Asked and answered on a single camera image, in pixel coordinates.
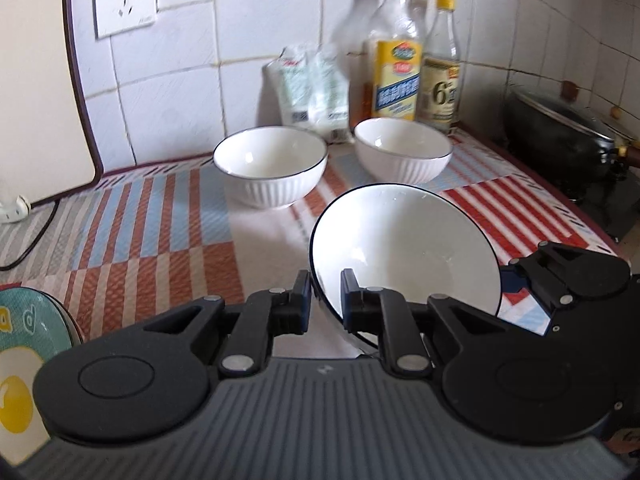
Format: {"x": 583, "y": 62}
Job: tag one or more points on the black gas stove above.
{"x": 600, "y": 200}

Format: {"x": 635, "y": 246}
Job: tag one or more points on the blue fried egg plate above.
{"x": 30, "y": 375}

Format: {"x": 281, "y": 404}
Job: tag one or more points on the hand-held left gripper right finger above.
{"x": 348, "y": 300}

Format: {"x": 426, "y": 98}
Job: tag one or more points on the yellow label cooking wine bottle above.
{"x": 395, "y": 75}

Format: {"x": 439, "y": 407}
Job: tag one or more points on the white ribbed bowl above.
{"x": 410, "y": 250}
{"x": 400, "y": 142}
{"x": 270, "y": 160}

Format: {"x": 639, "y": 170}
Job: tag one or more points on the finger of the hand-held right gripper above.
{"x": 570, "y": 270}

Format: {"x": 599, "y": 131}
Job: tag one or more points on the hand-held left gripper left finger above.
{"x": 301, "y": 305}

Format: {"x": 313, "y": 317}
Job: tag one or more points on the white wall socket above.
{"x": 125, "y": 5}

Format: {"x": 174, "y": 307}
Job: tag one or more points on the white salt bag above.
{"x": 292, "y": 90}
{"x": 330, "y": 95}

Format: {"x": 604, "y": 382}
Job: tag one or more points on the clear vinegar bottle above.
{"x": 440, "y": 90}

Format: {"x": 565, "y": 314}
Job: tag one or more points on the small lidded pan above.
{"x": 622, "y": 120}

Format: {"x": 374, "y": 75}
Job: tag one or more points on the white cutting board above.
{"x": 35, "y": 85}

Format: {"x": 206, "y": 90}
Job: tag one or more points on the striped patchwork tablecloth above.
{"x": 150, "y": 240}

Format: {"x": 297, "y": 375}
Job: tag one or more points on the glass pot lid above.
{"x": 560, "y": 107}

